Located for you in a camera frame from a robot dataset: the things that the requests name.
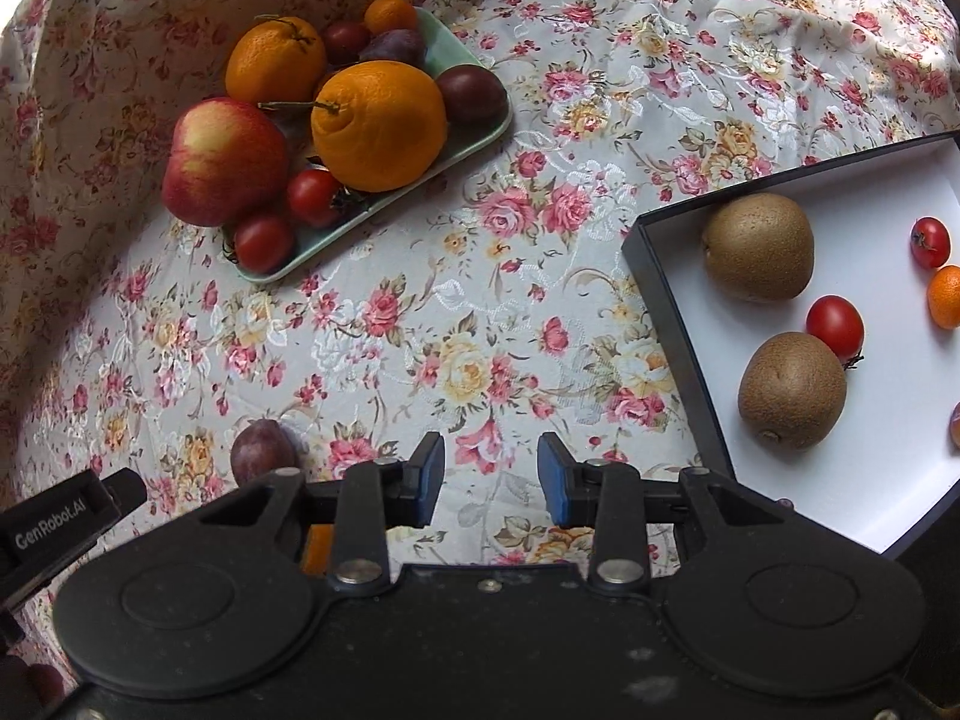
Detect dark plum tray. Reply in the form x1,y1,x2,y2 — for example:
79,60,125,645
358,28,427,68
436,64,508,125

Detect dark plum tray right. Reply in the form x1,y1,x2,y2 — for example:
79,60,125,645
436,64,508,125

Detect cherry tomato tray front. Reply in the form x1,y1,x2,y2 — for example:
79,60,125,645
233,211,296,275

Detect small mandarin orange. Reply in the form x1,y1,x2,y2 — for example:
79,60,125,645
299,523,334,577

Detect dark plum tray middle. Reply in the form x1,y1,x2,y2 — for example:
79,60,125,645
358,28,427,68

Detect light green tray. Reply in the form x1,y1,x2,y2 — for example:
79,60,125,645
224,8,512,284

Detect brown kiwi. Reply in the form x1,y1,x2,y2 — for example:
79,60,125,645
737,332,846,450
701,192,815,302

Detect rear orange on tray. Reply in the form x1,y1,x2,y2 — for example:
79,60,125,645
224,15,327,104

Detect dark red fruit tray rear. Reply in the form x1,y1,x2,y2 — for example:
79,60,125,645
320,20,371,67

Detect small cherry tomato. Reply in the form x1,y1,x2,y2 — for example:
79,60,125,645
910,216,952,271

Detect white box with dark rim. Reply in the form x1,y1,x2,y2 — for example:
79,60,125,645
623,133,958,557

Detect small mandarin on tray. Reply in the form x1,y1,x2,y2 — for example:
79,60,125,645
363,0,418,36

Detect dark plum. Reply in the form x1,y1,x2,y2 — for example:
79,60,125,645
229,419,299,486
949,403,960,450

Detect large orange with stem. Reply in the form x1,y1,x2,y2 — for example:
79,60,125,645
260,60,448,193

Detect red apple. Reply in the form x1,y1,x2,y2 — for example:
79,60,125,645
161,96,290,227

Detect cherry tomato tray middle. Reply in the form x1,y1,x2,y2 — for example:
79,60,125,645
285,169,342,229

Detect cherry tomato tray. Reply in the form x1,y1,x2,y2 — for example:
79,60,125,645
285,169,342,229
233,211,296,275

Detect floral tablecloth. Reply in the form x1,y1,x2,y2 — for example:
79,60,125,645
2,0,958,564

